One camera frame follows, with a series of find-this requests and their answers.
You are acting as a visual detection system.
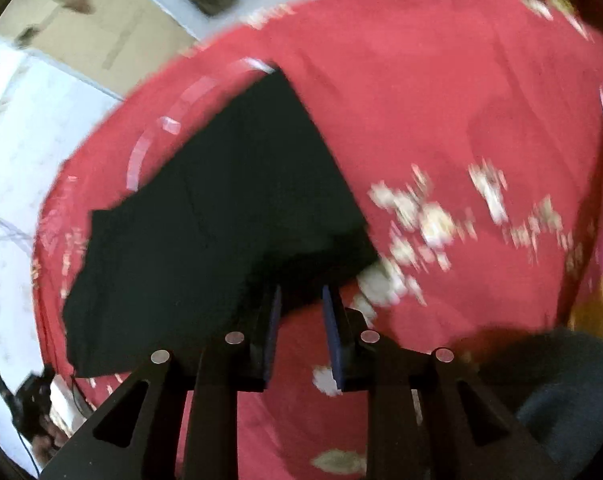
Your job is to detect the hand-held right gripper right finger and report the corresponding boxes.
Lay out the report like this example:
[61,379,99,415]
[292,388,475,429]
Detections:
[322,284,565,480]

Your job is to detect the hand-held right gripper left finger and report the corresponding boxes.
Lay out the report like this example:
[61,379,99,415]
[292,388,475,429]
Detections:
[40,284,283,480]

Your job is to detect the black pants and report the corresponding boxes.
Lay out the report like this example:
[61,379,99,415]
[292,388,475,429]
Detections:
[62,67,382,380]

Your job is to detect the person's dark blue clothing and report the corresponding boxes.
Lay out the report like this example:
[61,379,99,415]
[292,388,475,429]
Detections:
[476,327,603,480]

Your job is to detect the red printed bedsheet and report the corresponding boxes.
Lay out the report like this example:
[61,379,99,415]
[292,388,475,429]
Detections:
[32,0,603,480]

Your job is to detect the pink yellow cloth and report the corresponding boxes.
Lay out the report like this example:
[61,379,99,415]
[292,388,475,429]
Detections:
[567,150,603,332]

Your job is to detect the flat brown cardboard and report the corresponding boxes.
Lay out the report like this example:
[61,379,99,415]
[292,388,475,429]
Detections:
[0,0,202,102]

